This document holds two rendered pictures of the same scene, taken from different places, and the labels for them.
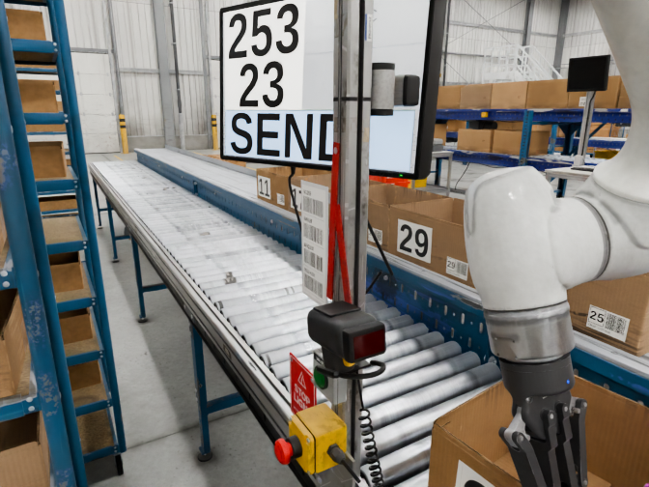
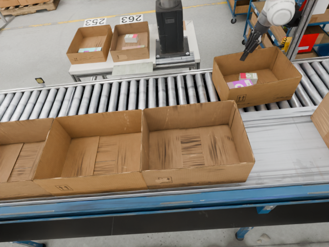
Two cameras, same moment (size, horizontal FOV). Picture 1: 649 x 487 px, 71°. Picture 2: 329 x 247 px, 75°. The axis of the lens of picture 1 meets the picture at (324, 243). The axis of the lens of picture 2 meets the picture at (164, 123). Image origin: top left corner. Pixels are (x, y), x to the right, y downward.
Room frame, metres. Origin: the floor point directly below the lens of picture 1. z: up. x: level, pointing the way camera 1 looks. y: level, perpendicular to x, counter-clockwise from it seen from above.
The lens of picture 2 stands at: (0.58, -1.46, 1.72)
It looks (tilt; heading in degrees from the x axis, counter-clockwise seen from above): 52 degrees down; 126
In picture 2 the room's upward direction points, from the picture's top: 9 degrees counter-clockwise
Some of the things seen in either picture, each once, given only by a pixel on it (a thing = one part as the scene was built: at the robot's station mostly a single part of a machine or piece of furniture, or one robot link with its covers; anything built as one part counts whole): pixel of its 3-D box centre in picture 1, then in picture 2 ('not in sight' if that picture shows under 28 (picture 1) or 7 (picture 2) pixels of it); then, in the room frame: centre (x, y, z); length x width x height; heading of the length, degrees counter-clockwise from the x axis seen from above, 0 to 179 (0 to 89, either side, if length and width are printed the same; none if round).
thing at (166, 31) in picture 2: not in sight; (170, 27); (-0.16, -0.15, 0.91); 0.26 x 0.26 x 0.33; 29
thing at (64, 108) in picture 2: not in sight; (63, 114); (-0.51, -1.03, 0.72); 0.52 x 0.05 x 0.05; 120
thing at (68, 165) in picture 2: not in sight; (99, 152); (0.06, -1.23, 0.96); 0.39 x 0.29 x 0.17; 30
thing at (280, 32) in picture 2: not in sight; (294, 28); (0.65, 0.71, 0.59); 0.40 x 0.30 x 0.10; 118
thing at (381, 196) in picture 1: (386, 214); not in sight; (1.74, -0.24, 0.96); 0.39 x 0.29 x 0.17; 30
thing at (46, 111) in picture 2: not in sight; (44, 116); (-0.62, -1.10, 0.72); 0.52 x 0.05 x 0.05; 120
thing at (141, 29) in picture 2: not in sight; (131, 40); (-0.47, -0.25, 0.80); 0.38 x 0.28 x 0.10; 120
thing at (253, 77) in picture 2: not in sight; (247, 78); (0.47, -0.34, 0.78); 0.10 x 0.06 x 0.05; 21
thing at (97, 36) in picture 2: not in sight; (91, 43); (-0.77, -0.39, 0.80); 0.38 x 0.28 x 0.10; 118
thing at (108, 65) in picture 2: not in sight; (135, 45); (-0.47, -0.20, 0.74); 1.00 x 0.58 x 0.03; 29
